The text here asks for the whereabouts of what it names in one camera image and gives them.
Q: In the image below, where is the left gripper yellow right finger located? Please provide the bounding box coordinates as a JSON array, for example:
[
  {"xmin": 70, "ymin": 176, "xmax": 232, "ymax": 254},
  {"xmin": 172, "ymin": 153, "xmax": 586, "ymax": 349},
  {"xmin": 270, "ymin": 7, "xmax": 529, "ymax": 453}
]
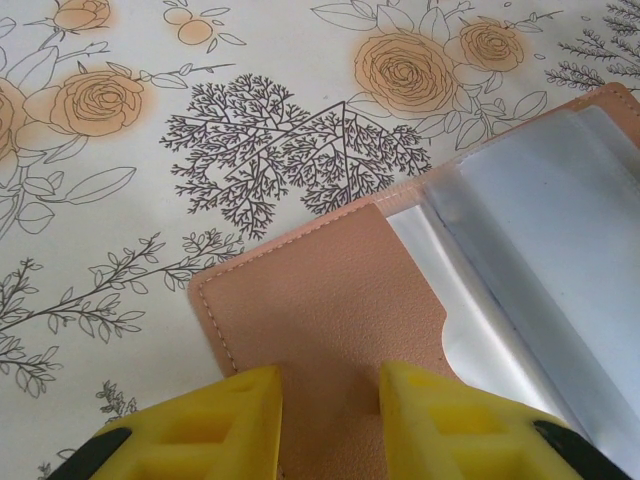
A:
[{"xmin": 378, "ymin": 360, "xmax": 634, "ymax": 480}]

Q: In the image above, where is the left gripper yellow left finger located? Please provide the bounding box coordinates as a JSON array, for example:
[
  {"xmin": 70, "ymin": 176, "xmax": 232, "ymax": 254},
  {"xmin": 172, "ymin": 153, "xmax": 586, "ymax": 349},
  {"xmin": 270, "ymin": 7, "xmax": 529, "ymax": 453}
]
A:
[{"xmin": 37, "ymin": 363, "xmax": 286, "ymax": 480}]

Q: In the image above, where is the floral patterned tablecloth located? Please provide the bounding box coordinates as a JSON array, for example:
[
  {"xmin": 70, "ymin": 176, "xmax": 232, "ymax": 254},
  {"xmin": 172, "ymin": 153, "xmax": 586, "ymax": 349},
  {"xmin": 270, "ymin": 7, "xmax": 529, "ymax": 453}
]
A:
[{"xmin": 0, "ymin": 0, "xmax": 640, "ymax": 480}]

